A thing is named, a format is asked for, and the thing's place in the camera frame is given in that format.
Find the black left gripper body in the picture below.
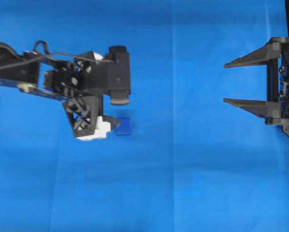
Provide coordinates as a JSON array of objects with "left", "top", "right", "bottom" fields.
[{"left": 43, "top": 52, "right": 109, "bottom": 141}]

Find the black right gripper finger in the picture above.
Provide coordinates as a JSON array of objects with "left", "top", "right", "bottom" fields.
[
  {"left": 223, "top": 38, "right": 282, "bottom": 68},
  {"left": 223, "top": 98, "right": 282, "bottom": 125}
]

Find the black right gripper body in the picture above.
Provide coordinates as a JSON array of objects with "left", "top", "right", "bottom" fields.
[{"left": 266, "top": 37, "right": 289, "bottom": 137}]

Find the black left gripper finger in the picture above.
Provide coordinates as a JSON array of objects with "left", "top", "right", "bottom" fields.
[{"left": 102, "top": 115, "right": 121, "bottom": 133}]

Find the blue block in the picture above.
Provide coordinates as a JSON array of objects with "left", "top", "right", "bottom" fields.
[{"left": 114, "top": 117, "right": 132, "bottom": 136}]

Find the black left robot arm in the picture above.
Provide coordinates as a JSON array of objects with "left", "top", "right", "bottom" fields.
[{"left": 0, "top": 40, "right": 131, "bottom": 141}]

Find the blue table cloth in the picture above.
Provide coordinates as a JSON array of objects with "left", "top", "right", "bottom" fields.
[{"left": 0, "top": 0, "right": 289, "bottom": 232}]

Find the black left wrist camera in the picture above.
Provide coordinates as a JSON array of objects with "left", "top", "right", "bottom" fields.
[{"left": 104, "top": 45, "right": 131, "bottom": 106}]

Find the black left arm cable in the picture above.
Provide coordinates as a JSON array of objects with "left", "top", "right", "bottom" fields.
[{"left": 0, "top": 40, "right": 116, "bottom": 73}]

